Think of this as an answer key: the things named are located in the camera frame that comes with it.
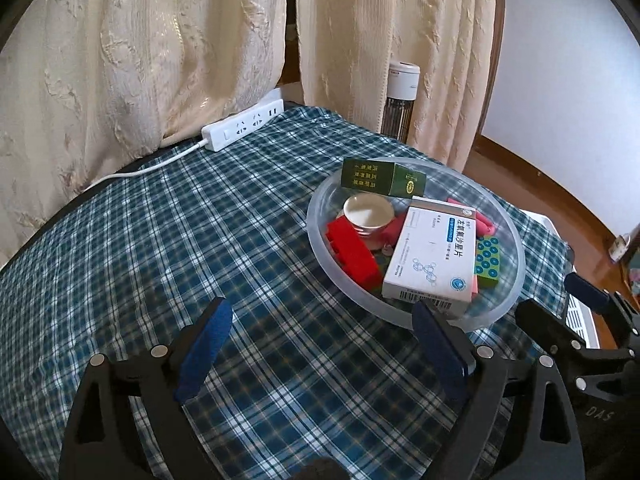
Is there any white medicine box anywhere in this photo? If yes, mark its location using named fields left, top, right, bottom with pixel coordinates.
left=382, top=196, right=478, bottom=317

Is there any blue plaid tablecloth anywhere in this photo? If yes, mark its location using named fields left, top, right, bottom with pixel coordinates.
left=0, top=102, right=571, bottom=480

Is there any clear plastic bowl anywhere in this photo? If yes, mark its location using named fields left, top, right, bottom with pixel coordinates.
left=306, top=162, right=526, bottom=333

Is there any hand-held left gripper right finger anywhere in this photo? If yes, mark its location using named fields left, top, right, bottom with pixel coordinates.
left=411, top=300, right=583, bottom=480

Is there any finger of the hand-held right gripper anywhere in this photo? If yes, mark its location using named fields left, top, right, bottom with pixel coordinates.
left=564, top=272, right=640, bottom=331
left=515, top=298, right=588, bottom=361

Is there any red toy block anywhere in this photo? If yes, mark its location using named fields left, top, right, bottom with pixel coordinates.
left=325, top=218, right=382, bottom=292

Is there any white power strip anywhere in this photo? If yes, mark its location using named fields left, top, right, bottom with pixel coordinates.
left=201, top=100, right=285, bottom=152

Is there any cream patterned curtain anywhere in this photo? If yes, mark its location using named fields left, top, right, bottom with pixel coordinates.
left=0, top=0, right=288, bottom=266
left=295, top=0, right=501, bottom=171

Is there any green block with blue dots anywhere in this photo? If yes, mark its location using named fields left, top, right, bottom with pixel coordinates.
left=472, top=236, right=502, bottom=291

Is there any small ceramic cup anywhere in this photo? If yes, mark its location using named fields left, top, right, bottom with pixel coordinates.
left=342, top=194, right=396, bottom=237

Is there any wooden door frame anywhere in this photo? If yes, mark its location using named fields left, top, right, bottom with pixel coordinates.
left=477, top=0, right=507, bottom=136

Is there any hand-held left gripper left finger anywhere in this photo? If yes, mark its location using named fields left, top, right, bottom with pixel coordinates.
left=59, top=297, right=233, bottom=480

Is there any white power cable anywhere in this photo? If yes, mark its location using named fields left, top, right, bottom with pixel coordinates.
left=80, top=141, right=207, bottom=193

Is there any dark green box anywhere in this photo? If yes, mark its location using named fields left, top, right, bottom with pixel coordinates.
left=341, top=157, right=427, bottom=197

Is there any white tower heater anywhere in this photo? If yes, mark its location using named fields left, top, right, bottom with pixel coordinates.
left=382, top=60, right=421, bottom=143

